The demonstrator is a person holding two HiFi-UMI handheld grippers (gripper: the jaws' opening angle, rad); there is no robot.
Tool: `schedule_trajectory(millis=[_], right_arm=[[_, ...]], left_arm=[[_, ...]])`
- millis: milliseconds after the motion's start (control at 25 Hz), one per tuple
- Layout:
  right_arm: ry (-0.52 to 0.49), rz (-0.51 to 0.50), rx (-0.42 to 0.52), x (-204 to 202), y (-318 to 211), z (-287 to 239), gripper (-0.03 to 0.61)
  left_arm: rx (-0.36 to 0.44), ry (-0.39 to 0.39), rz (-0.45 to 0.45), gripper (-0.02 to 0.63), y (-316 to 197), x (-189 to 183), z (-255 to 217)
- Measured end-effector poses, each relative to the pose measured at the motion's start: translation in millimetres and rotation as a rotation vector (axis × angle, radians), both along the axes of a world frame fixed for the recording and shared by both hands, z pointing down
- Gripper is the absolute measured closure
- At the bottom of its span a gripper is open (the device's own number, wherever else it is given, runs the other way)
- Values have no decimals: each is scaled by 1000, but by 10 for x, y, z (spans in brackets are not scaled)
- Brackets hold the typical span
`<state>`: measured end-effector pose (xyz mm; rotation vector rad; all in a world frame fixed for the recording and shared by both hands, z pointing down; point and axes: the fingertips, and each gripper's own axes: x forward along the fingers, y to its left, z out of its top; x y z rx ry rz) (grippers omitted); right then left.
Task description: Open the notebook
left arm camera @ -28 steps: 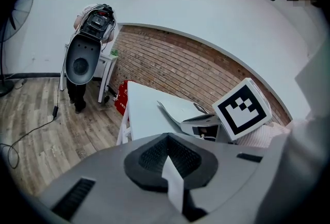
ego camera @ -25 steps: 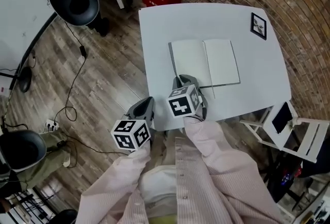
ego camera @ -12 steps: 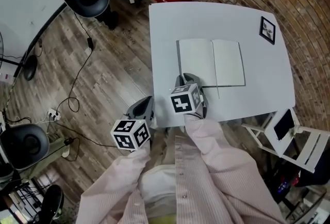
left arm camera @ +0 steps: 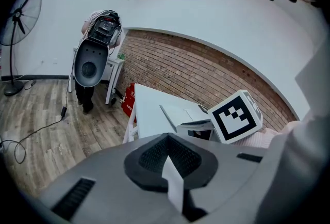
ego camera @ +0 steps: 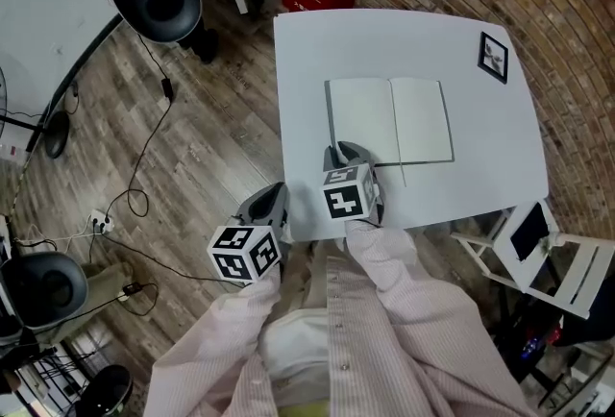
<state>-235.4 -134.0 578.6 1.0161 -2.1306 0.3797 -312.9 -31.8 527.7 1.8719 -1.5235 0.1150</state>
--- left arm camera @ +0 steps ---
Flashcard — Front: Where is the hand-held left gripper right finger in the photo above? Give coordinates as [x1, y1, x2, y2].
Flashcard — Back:
[167, 133, 270, 224]

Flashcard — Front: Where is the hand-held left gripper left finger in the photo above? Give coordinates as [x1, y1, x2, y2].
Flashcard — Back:
[38, 133, 186, 224]

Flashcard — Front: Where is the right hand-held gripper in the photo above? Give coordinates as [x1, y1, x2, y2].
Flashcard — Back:
[177, 89, 263, 145]

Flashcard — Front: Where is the grey notebook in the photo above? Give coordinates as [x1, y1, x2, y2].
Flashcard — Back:
[159, 103, 211, 134]

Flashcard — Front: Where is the person's right forearm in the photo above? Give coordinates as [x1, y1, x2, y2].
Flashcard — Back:
[230, 120, 302, 148]

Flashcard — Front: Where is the white table leg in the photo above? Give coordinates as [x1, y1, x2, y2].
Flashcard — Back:
[122, 105, 140, 144]

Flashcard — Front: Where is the red box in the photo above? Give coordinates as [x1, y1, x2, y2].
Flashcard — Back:
[120, 83, 138, 123]

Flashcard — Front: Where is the person's torso in pink shirt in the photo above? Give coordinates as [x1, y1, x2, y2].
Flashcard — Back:
[254, 29, 330, 224]

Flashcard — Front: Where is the small white side table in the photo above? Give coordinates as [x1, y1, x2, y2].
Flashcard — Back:
[73, 46, 126, 105]

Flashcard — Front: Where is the dark grey oval shell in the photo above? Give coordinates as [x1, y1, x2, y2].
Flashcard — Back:
[74, 38, 109, 89]

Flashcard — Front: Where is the black standing fan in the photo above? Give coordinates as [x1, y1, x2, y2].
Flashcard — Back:
[0, 0, 43, 97]

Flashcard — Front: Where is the black cable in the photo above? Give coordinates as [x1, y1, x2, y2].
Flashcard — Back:
[0, 37, 86, 165]

